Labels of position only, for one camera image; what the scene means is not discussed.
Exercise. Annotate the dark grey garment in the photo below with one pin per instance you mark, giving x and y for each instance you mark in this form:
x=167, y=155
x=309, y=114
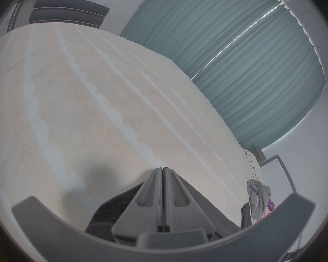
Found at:
x=106, y=216

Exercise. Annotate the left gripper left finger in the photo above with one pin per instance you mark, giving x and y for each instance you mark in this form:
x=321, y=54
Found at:
x=142, y=220

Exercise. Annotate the pile of clothes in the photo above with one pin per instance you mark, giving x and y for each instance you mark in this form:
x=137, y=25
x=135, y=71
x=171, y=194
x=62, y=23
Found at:
x=258, y=200

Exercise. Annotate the blue-green curtain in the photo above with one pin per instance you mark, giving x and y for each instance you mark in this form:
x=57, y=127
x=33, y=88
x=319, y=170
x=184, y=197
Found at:
x=194, y=23
x=262, y=86

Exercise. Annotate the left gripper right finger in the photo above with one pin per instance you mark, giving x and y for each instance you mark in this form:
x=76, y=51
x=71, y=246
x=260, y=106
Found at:
x=183, y=220

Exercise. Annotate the white printed pillow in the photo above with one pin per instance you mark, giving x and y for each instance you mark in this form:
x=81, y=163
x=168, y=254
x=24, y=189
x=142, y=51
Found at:
x=252, y=168

